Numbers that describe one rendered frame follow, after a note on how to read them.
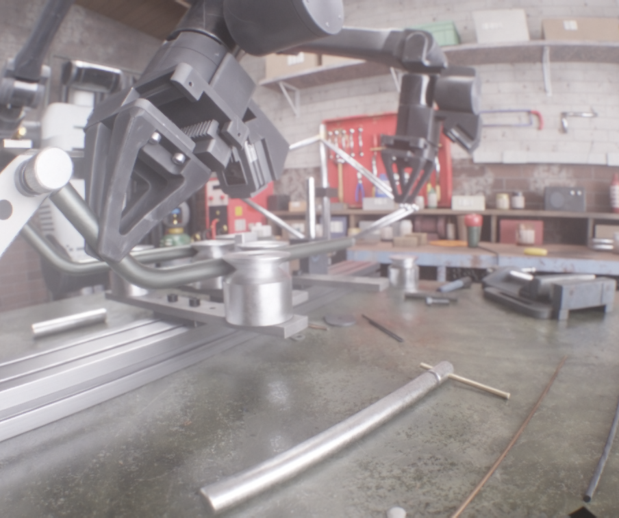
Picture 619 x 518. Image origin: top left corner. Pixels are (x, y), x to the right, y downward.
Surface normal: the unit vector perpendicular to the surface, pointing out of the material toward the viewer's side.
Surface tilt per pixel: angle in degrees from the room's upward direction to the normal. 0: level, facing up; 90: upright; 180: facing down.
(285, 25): 147
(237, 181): 114
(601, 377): 0
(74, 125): 90
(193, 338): 90
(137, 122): 108
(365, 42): 80
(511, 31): 91
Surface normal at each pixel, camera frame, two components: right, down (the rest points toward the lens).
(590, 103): -0.50, 0.12
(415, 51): -0.59, -0.09
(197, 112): -0.23, 0.92
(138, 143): 0.72, 0.37
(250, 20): -0.40, 0.72
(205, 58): 0.62, -0.11
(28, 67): 0.45, 0.85
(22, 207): 0.86, 0.04
